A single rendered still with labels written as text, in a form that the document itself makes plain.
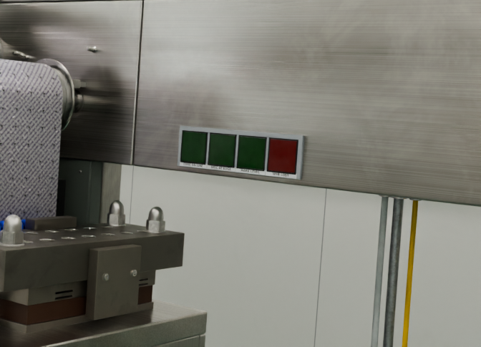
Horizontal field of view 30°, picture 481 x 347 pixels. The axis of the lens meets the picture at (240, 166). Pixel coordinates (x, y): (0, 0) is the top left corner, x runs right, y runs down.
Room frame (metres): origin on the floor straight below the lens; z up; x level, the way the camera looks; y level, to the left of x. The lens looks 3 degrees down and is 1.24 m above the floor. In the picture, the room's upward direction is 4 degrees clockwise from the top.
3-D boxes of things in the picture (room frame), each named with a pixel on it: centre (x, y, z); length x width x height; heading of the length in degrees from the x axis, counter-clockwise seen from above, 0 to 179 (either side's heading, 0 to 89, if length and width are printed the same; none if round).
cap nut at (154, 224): (1.57, 0.14, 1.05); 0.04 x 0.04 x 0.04
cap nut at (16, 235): (1.31, 0.33, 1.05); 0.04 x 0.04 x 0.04
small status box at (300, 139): (1.48, 0.01, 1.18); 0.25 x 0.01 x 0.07; 55
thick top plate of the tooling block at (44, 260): (1.47, 0.27, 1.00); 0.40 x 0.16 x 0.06; 145
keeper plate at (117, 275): (1.43, 0.19, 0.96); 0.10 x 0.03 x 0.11; 145
